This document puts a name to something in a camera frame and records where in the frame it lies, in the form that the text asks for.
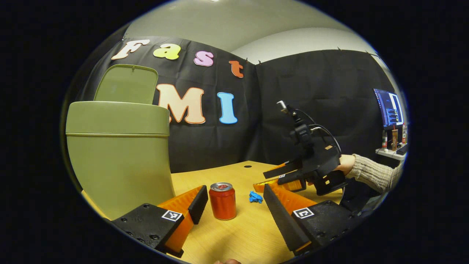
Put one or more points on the brown bottle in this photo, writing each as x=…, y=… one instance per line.
x=394, y=139

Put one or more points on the white bottle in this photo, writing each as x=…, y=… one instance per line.
x=384, y=140

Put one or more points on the black backdrop cloth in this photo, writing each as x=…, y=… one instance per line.
x=304, y=91

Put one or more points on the green desktop garbage bin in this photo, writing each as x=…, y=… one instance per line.
x=117, y=165

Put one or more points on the computer monitor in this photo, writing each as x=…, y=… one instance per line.
x=389, y=108

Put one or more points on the blue paper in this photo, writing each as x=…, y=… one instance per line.
x=255, y=197

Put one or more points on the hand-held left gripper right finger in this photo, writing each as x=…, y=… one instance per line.
x=282, y=220

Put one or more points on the white shelf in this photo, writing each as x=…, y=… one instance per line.
x=388, y=153

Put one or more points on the wooden desktop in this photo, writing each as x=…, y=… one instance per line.
x=238, y=238

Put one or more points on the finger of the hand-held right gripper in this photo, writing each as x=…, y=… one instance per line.
x=284, y=168
x=289, y=181

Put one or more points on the red pop can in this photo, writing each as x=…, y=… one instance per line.
x=222, y=203

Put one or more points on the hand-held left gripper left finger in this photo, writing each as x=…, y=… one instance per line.
x=198, y=203

